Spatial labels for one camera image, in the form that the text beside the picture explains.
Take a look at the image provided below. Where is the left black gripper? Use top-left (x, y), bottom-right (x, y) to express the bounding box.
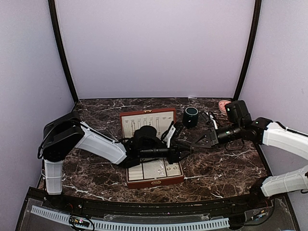
top-left (140, 141), bottom-right (194, 165)

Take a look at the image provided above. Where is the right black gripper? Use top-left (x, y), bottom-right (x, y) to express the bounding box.
top-left (192, 121), bottom-right (243, 149)

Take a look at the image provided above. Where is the red jewelry tray insert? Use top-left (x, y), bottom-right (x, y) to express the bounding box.
top-left (127, 158), bottom-right (183, 181)

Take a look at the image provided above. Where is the red wooden jewelry box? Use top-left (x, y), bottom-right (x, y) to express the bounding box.
top-left (120, 108), bottom-right (184, 189)

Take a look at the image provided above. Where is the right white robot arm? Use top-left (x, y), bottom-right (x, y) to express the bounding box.
top-left (192, 117), bottom-right (308, 209)

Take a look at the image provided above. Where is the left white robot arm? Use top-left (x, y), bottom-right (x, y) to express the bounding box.
top-left (37, 112), bottom-right (192, 210)

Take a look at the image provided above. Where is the dark green mug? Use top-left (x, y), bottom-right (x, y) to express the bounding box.
top-left (182, 107), bottom-right (199, 129)

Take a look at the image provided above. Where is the red white patterned bowl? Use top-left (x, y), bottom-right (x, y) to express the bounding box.
top-left (218, 100), bottom-right (230, 115)

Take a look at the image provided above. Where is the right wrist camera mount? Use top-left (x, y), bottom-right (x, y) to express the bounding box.
top-left (199, 100), bottom-right (252, 130)

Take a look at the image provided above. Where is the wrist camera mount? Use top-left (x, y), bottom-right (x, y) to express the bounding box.
top-left (133, 121), bottom-right (183, 150)
top-left (199, 100), bottom-right (252, 130)

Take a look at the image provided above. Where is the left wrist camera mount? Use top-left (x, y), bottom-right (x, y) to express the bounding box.
top-left (133, 121), bottom-right (183, 150)

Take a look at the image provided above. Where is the grey slotted cable duct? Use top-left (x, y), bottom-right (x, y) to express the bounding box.
top-left (30, 205), bottom-right (230, 231)

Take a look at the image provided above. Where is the right black frame post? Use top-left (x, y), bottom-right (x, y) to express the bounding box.
top-left (232, 0), bottom-right (262, 101)

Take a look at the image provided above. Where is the black frame post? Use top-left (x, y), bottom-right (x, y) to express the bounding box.
top-left (48, 0), bottom-right (79, 104)
top-left (232, 0), bottom-right (262, 101)

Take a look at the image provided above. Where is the left black frame post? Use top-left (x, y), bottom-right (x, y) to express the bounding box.
top-left (48, 0), bottom-right (79, 104)

